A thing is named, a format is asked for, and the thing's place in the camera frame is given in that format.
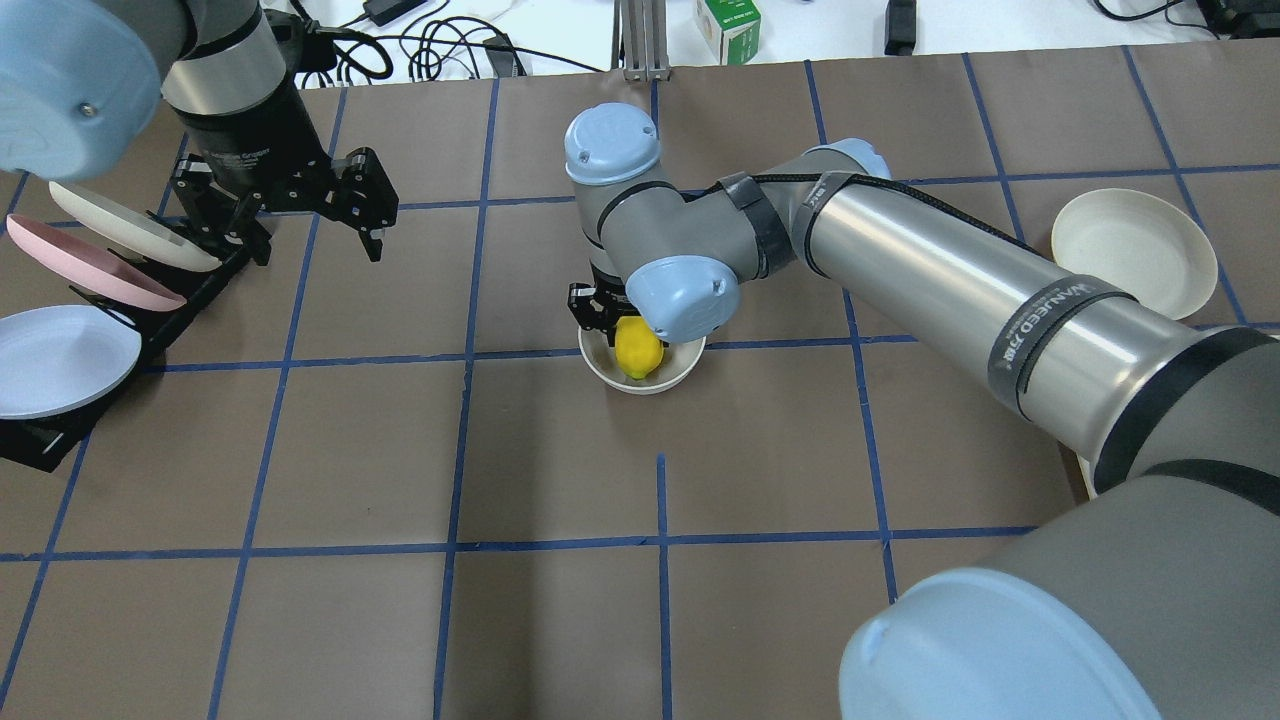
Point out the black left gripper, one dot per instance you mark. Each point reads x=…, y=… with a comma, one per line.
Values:
x=250, y=152

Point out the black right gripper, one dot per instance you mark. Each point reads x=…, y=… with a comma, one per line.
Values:
x=592, y=308

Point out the yellow lemon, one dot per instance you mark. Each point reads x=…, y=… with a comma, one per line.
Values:
x=637, y=349

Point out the white bowl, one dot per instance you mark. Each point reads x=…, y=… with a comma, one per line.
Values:
x=598, y=352

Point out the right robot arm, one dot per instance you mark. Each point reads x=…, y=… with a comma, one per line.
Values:
x=1157, y=599

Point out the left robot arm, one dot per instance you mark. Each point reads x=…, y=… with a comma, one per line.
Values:
x=82, y=79

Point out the beige plate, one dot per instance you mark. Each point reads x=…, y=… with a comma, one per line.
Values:
x=134, y=231

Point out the pink plate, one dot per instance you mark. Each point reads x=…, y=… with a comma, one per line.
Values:
x=91, y=268

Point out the lavender plate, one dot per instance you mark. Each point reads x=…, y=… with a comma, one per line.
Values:
x=59, y=358

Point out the green white box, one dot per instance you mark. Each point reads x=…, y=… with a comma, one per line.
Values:
x=732, y=30

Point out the black dish rack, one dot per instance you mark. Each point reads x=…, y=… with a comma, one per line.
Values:
x=43, y=443

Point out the black power adapter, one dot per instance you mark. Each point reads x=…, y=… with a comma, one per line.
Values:
x=900, y=27

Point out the cream round plate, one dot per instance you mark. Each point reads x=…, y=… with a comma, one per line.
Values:
x=1141, y=244

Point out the aluminium frame post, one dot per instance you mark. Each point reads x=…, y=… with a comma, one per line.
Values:
x=639, y=43

